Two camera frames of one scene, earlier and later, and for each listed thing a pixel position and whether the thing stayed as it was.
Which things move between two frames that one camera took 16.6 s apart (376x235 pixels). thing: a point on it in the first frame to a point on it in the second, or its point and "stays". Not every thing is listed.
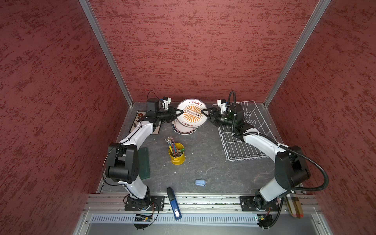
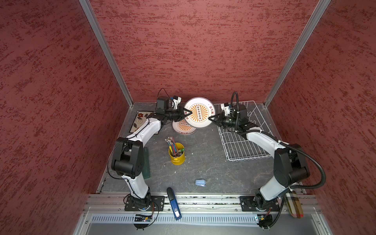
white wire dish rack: [235, 148] stays
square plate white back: [139, 115] stays
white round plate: [192, 116] to [181, 127]
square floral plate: [139, 116] stays
